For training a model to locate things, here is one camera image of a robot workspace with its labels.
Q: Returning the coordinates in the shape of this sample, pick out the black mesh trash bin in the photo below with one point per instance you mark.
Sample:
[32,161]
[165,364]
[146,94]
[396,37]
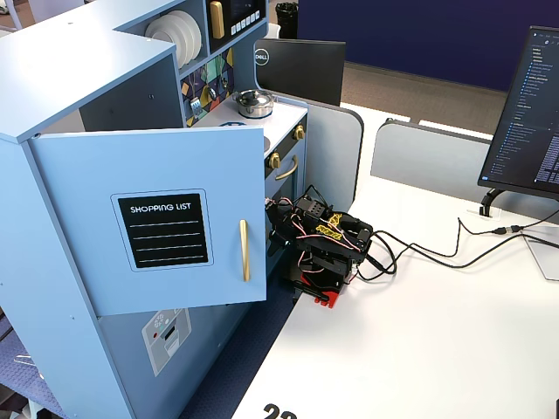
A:
[287,19]

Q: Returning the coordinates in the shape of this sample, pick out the grey desk divider panel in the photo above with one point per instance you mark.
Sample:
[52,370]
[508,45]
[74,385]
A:
[428,157]
[336,148]

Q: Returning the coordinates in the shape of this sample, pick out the silver toy spatula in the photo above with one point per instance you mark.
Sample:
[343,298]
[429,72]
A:
[195,107]

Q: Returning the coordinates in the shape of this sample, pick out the grey flat laptop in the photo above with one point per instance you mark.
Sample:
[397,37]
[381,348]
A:
[546,257]

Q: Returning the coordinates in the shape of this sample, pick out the silver toy pot with lid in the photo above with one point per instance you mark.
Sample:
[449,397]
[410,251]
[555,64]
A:
[252,104]

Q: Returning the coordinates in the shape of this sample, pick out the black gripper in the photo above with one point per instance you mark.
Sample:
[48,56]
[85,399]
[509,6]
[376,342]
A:
[277,219]

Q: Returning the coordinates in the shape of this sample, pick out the red table clamp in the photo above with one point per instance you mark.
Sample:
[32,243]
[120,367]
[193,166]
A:
[325,301]

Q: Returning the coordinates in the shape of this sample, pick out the black shopping list chalkboard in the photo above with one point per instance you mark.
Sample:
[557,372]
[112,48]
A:
[163,235]

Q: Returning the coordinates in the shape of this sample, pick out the gold stove knob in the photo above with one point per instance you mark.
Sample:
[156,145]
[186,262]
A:
[298,132]
[274,160]

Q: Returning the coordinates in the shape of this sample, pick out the light blue cabinet door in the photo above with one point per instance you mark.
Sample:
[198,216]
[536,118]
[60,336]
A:
[78,240]

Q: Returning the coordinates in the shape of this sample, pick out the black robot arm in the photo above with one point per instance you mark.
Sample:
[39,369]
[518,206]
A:
[332,253]

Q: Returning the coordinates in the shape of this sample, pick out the black Dell monitor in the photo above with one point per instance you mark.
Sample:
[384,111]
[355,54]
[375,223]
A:
[301,70]

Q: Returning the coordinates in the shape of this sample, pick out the light blue toy kitchen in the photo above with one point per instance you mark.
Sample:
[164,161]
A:
[87,57]

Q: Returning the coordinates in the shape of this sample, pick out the white toy plate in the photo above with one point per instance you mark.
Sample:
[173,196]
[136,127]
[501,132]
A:
[159,35]
[183,37]
[195,35]

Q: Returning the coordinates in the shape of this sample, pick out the silver toy ladle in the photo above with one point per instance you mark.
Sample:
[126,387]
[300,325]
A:
[212,92]

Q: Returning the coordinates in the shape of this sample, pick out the black monitor showing code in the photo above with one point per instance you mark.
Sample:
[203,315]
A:
[528,122]

